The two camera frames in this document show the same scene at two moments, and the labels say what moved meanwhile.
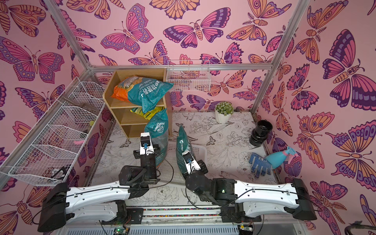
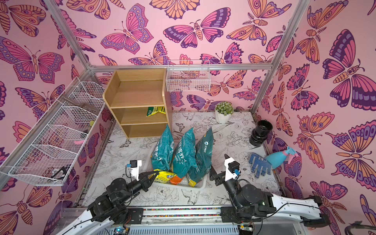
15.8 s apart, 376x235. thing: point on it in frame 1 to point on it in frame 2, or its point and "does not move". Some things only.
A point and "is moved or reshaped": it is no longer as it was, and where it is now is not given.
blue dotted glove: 258,163 does not move
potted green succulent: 223,110 does not move
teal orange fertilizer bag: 145,92 to 184,157
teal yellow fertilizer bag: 182,146 to 204,156
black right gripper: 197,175 to 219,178
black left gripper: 156,152 to 145,182
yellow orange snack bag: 149,93 to 166,176
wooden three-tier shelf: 133,125 does not move
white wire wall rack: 58,146 does not move
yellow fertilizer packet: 148,115 is moved or reshaped
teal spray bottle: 277,160 does not move
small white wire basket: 189,75 does not move
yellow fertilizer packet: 157,126 to 163,177
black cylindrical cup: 263,128 does not move
